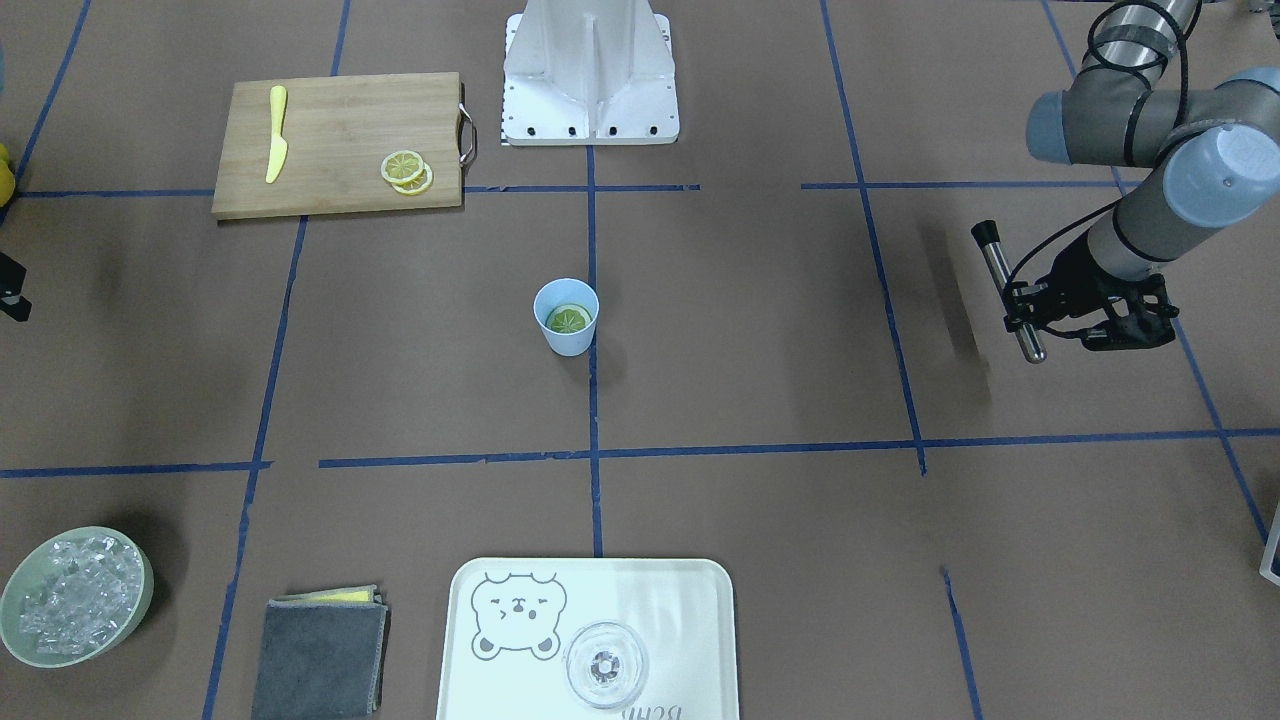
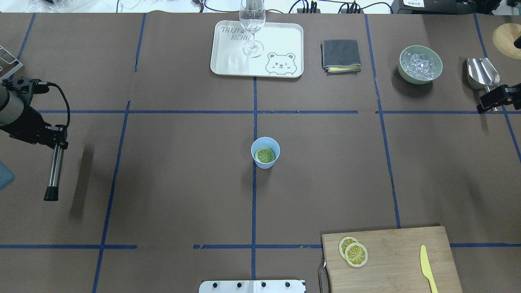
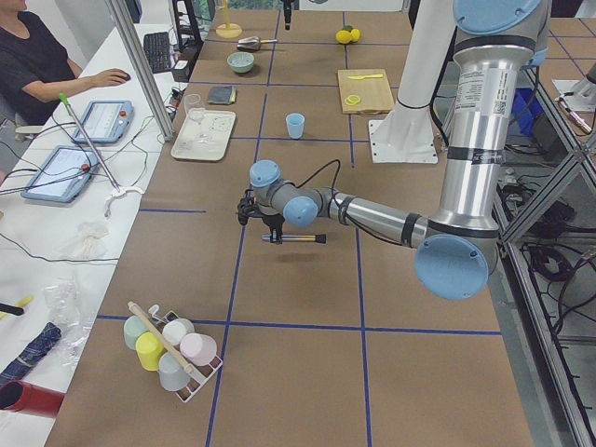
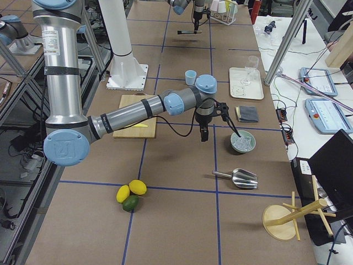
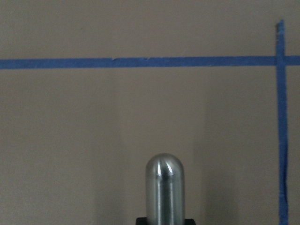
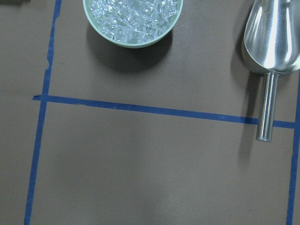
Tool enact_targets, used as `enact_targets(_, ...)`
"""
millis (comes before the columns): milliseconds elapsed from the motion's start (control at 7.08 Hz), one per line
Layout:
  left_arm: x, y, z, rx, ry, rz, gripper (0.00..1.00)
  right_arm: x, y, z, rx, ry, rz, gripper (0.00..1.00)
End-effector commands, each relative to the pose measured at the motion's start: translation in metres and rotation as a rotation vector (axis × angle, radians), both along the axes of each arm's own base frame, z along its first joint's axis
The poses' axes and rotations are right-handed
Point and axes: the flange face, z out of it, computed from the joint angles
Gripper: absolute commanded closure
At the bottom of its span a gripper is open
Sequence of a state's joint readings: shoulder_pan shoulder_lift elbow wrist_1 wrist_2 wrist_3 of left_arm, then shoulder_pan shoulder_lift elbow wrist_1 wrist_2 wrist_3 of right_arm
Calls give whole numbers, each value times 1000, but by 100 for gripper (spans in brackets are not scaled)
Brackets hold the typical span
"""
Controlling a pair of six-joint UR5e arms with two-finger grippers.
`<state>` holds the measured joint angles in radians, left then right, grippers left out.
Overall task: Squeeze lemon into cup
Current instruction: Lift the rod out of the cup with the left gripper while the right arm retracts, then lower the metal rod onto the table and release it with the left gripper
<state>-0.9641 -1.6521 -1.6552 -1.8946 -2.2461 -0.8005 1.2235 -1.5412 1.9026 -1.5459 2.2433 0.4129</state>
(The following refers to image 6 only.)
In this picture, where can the green bowl of ice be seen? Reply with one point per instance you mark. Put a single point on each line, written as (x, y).
(133, 23)

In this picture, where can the steel ice scoop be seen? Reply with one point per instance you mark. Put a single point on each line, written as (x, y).
(271, 48)

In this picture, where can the folded grey yellow cloth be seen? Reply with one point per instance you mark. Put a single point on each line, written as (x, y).
(13, 2)

